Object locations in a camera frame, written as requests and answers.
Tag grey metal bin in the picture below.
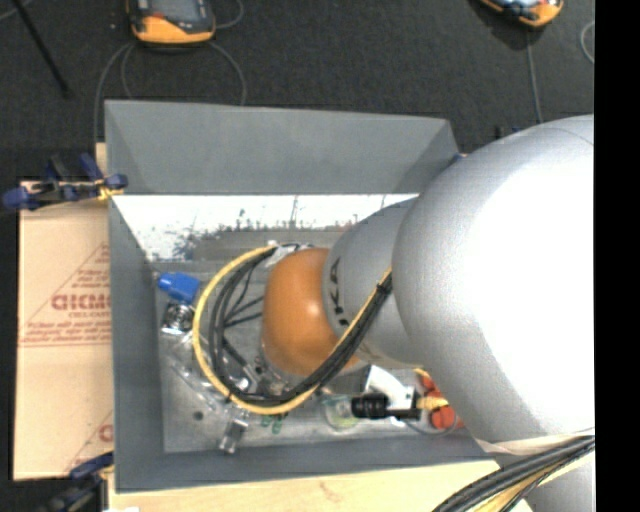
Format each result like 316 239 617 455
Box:
103 99 502 494

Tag clear plastic bottle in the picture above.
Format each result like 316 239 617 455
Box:
160 329 237 422

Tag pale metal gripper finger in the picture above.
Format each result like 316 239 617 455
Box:
217 416 250 456

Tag green-tinted clear glass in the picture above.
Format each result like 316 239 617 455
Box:
322 393 360 432

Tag red-orange toy food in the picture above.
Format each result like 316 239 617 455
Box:
413 368 465 432

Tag brown cardboard board red print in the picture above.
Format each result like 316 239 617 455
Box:
11 198 116 482

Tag blue bottle cap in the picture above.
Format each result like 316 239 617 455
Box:
157 271 202 304

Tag clear glass cup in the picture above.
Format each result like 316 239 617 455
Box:
160 301 197 337

